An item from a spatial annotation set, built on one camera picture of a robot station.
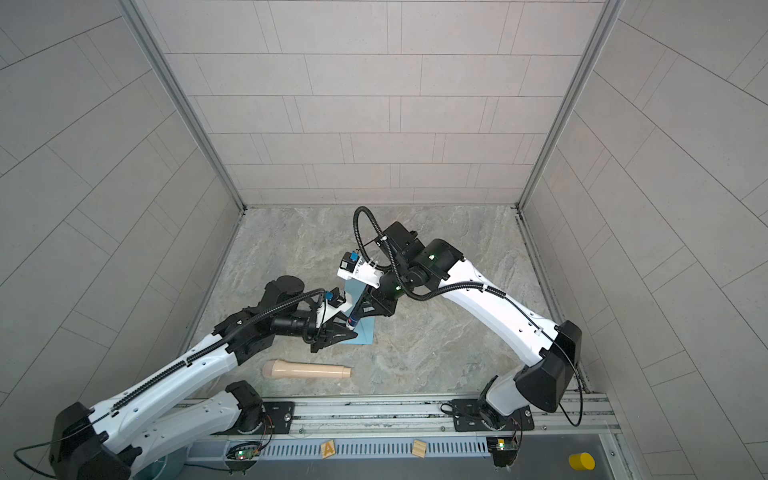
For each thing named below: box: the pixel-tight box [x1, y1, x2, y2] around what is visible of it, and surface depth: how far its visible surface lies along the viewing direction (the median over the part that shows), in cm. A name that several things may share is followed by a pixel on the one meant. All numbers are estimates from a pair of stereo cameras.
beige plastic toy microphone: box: [262, 359, 352, 378], surface depth 79 cm
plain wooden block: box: [412, 440, 427, 458], surface depth 68 cm
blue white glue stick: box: [346, 303, 361, 330], surface depth 65 cm
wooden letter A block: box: [321, 440, 336, 459], surface depth 68 cm
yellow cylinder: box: [568, 452, 596, 471], surface depth 63 cm
